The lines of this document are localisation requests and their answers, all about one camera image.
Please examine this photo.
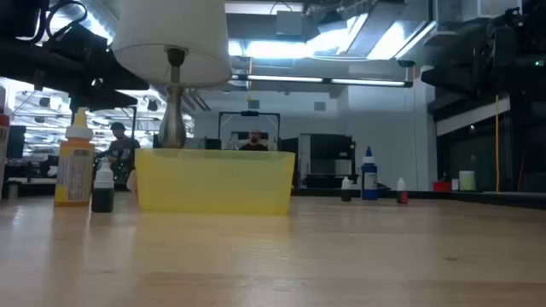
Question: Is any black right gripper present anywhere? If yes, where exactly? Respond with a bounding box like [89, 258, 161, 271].
[421, 9, 521, 113]

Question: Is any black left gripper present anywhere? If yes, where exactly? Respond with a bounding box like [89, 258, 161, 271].
[25, 41, 151, 113]

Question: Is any small green food coloring bottle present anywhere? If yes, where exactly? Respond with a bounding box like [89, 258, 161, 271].
[90, 159, 115, 213]

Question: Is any small red food coloring bottle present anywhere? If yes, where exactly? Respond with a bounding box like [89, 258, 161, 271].
[396, 177, 410, 205]

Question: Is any large blue food coloring bottle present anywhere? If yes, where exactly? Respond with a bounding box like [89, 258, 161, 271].
[361, 146, 379, 201]

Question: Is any yellow translucent plastic bin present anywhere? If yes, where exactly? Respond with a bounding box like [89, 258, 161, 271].
[134, 148, 296, 216]

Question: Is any small black food coloring bottle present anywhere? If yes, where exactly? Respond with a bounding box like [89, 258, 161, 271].
[340, 176, 353, 202]

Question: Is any round white ceiling device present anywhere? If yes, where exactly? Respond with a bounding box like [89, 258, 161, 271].
[425, 30, 460, 48]

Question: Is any person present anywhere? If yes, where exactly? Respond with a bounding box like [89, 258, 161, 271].
[98, 122, 142, 184]
[238, 130, 270, 152]

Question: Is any silver lamp with white shade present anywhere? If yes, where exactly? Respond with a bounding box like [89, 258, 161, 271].
[112, 0, 234, 150]

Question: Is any green and white canister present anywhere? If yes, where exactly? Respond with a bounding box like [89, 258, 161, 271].
[458, 170, 477, 192]

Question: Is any black monitor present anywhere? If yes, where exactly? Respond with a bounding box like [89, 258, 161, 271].
[6, 125, 27, 159]

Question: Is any black cabinet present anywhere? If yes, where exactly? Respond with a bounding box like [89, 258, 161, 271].
[293, 133, 358, 189]

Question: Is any long ceiling light bar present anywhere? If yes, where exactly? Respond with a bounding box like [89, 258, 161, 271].
[229, 73, 414, 89]

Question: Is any grey ceiling box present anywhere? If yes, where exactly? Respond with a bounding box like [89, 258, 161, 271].
[275, 10, 305, 38]

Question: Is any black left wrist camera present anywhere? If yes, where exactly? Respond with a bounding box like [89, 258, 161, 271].
[49, 20, 108, 61]

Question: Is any long yellow extension cable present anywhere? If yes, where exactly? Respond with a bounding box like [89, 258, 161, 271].
[493, 94, 501, 193]

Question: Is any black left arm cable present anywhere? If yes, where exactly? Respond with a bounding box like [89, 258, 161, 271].
[40, 0, 89, 33]

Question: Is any black gantry frame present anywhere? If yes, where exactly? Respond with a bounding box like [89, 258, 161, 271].
[218, 110, 282, 151]

